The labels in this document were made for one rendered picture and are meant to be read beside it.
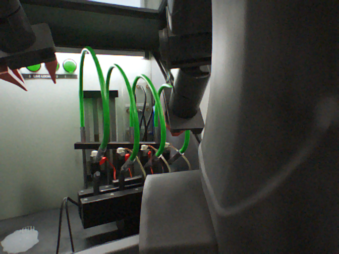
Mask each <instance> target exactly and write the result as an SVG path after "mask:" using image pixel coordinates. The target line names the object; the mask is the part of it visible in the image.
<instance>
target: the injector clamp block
mask: <svg viewBox="0 0 339 254"><path fill-rule="evenodd" d="M143 188H144V187H143V186H142V182H137V183H131V184H125V190H120V191H119V186H113V185H106V186H100V187H99V195H97V196H94V190H93V188H89V189H85V190H80V191H77V196H78V204H79V205H81V207H82V209H80V208H79V207H78V213H79V217H80V219H81V220H82V226H83V228H84V229H87V228H91V227H95V226H98V225H102V224H106V223H110V222H115V221H116V226H117V227H118V230H119V231H120V233H121V235H122V236H123V237H128V236H132V235H135V234H139V233H140V215H141V203H142V194H143Z"/></svg>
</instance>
